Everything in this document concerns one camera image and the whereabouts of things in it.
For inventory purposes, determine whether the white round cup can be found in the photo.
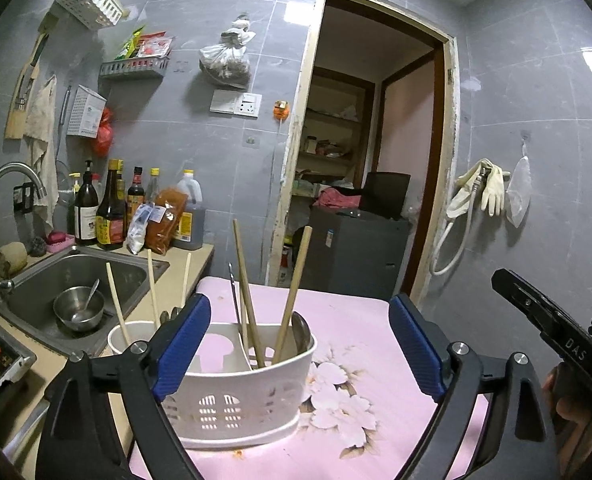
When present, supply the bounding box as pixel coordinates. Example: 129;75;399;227
107;320;163;356

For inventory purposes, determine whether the grey wall shelf rack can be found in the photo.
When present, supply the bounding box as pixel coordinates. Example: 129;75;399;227
98;56;171;80

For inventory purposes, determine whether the white square wall basket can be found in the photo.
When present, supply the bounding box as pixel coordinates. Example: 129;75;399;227
66;85;108;139

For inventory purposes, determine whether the white blue packet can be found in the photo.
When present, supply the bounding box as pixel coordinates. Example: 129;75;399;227
126;202;169;255

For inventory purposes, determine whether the wooden chopstick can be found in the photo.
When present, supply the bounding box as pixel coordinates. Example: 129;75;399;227
271;226;313;366
146;248;161;332
180;252;193;311
232;218;267;368
106;262;131;346

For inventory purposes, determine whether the metal bowl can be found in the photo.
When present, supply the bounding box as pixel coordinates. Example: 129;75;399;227
52;286;106;332

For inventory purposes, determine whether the yellow sponge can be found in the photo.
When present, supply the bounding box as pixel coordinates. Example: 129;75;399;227
0;241;28;276

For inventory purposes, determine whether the small dark sauce bottle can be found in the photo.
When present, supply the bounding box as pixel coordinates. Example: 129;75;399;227
126;166;146;222

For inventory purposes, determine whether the white slotted wall basket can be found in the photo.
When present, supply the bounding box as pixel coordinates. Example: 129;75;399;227
55;0;125;30

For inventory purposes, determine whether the metal faucet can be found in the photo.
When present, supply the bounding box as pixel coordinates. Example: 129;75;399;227
0;161;48;303

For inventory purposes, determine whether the black wall socket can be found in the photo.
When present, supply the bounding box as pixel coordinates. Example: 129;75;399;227
13;182;35;214

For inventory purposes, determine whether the pink cloth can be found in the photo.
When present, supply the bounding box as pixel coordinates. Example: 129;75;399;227
313;187;361;211

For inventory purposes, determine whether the wooden cutting board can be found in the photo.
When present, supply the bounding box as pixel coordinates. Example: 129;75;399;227
3;15;59;140

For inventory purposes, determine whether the pink soap dish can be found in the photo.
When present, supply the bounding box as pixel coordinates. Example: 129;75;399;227
45;231;75;254

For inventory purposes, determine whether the green seasoning packet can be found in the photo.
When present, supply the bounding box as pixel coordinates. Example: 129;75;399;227
115;26;145;60

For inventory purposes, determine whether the orange spice bag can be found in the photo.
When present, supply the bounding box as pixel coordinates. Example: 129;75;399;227
145;187;189;256

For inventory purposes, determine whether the red seasoning packet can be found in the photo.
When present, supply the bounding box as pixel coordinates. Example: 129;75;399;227
136;34;175;59

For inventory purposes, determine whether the clear plastic bag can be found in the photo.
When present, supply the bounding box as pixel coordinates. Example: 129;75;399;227
506;154;532;227

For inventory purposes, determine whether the white shower hose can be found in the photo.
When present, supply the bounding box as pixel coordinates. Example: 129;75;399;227
430;169;487;277

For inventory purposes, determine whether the clear glass bottle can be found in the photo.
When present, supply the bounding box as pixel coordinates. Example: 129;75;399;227
146;167;163;207

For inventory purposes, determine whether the white plastic utensil basket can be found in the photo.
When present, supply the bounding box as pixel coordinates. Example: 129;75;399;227
163;321;319;450

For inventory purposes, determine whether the black chair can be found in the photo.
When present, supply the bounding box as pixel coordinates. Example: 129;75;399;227
358;171;411;219

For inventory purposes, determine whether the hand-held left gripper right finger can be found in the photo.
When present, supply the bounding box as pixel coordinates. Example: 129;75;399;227
389;294;560;480

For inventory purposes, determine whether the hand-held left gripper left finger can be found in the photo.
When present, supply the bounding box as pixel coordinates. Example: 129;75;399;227
35;294;213;480

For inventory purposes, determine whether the hanging knotted plastic bag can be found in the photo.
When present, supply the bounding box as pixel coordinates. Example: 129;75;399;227
199;12;257;86

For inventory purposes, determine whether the pantry shelf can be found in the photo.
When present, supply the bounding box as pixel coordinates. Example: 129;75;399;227
296;105;365;186

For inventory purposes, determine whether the dark bottle white label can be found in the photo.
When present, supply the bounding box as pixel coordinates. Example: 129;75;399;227
73;160;101;247

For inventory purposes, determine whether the soy sauce bottle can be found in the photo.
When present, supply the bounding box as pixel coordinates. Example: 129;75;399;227
96;159;128;252

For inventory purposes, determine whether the wall switch socket panel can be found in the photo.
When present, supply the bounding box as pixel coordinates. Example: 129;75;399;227
209;89;263;119

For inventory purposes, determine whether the hanging dish cloth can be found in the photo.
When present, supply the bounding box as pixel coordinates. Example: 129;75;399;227
23;76;60;233

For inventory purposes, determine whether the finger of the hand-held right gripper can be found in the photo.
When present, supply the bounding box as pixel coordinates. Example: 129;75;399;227
492;268;592;376

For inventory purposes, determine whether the pink floral tablecloth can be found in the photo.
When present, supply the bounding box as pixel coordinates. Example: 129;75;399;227
128;276;491;480

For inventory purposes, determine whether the person's right hand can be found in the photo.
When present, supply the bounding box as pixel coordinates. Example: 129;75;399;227
543;364;592;461

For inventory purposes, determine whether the steel sink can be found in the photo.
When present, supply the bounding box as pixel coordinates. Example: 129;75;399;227
0;245;171;358

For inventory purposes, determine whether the spoon in metal bowl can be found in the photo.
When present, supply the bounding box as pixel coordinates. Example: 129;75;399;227
71;278;102;324

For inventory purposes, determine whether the large oil jug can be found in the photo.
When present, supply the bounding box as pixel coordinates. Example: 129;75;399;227
173;169;207;251

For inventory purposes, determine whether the dark small refrigerator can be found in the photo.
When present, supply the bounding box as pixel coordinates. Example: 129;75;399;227
296;207;411;291

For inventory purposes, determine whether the red plastic bag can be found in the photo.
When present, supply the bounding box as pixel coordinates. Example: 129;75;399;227
93;107;115;159

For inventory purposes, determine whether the metal knife handle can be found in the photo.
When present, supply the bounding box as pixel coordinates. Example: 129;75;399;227
228;262;244;333

